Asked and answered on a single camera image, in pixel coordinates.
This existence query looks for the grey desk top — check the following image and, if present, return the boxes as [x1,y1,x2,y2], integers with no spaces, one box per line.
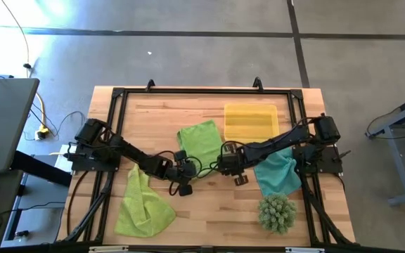
[0,77,41,176]

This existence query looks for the teal microfiber towel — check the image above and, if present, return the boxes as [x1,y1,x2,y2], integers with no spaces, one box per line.
[253,147,302,197]

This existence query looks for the black desk foot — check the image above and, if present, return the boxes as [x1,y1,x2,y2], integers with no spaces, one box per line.
[11,150,73,188]

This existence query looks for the black floor cable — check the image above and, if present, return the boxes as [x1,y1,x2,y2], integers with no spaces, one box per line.
[30,110,87,141]

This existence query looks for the lime yellow microfiber towel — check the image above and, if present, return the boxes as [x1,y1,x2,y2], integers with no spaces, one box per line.
[113,163,177,238]

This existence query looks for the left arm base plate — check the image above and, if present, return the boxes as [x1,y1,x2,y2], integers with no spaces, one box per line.
[67,143,122,172]

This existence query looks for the black table frame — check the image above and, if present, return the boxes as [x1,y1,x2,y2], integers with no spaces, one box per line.
[56,77,357,247]

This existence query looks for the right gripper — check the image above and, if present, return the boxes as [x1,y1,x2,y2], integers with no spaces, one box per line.
[223,142,250,187]

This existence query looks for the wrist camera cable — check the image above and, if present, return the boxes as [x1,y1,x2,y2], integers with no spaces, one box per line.
[187,155,206,179]
[204,160,221,179]

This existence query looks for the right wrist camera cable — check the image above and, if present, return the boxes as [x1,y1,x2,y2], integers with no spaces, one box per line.
[204,160,221,179]

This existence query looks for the yellow plastic basket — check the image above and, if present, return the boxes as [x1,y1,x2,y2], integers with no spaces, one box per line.
[223,103,280,144]

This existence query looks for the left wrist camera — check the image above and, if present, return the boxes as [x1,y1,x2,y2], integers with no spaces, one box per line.
[185,163,198,179]

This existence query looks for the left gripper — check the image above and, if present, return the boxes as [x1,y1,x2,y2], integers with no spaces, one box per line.
[169,150,193,197]

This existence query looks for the green microfiber towel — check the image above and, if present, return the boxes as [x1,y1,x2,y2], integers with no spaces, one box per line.
[176,119,224,179]

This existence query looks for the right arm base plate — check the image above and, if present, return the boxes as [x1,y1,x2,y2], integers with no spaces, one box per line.
[292,145,344,175]

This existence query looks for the grey metal table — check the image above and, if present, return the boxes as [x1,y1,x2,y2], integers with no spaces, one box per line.
[365,89,405,207]

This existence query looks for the yellow power cable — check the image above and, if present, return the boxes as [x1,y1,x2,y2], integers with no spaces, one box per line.
[33,91,51,141]

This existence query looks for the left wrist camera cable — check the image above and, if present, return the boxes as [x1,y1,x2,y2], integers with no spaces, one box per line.
[187,155,206,179]

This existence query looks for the green spiky plant ball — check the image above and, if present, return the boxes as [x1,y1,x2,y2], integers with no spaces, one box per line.
[257,192,297,235]

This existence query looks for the pale thin floor cable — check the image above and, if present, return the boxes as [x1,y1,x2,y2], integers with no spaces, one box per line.
[0,0,32,79]

